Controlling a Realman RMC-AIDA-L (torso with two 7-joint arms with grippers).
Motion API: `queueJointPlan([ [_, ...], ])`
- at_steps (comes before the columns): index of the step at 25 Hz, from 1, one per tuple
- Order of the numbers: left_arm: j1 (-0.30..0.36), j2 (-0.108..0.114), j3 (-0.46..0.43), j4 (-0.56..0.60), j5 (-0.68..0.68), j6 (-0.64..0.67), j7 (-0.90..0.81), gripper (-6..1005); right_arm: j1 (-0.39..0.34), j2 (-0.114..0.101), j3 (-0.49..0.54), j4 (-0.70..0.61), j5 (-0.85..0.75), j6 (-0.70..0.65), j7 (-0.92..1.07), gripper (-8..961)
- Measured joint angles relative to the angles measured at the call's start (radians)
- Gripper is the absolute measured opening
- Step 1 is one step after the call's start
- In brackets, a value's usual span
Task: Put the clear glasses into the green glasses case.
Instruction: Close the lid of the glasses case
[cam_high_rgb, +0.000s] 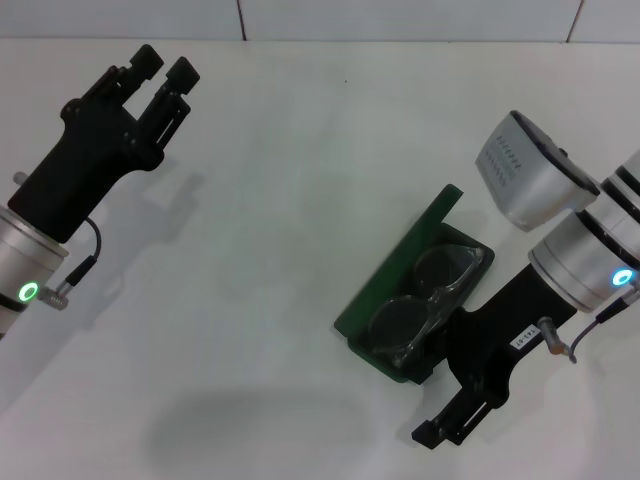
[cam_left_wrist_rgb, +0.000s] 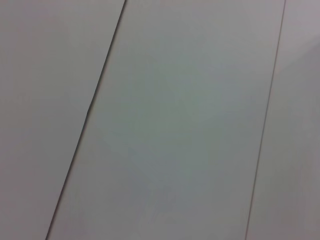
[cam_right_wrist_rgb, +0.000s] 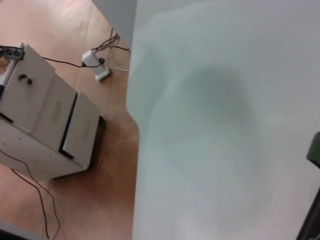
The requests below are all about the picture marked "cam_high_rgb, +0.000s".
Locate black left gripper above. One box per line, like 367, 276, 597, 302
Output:
6, 43, 202, 245

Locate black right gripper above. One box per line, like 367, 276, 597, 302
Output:
411, 262, 577, 446

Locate clear white glasses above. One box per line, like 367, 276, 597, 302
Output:
367, 244, 486, 370

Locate green glasses case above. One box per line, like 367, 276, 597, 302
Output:
333, 183, 496, 387

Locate right gripper silver plug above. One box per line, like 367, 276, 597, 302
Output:
538, 315, 566, 356

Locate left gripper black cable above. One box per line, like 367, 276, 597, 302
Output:
38, 215, 102, 310

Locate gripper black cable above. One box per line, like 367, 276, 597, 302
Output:
569, 282, 640, 365
38, 215, 102, 310

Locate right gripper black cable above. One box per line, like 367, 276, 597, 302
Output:
569, 282, 640, 365

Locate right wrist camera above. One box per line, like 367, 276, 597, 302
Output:
473, 110, 601, 233

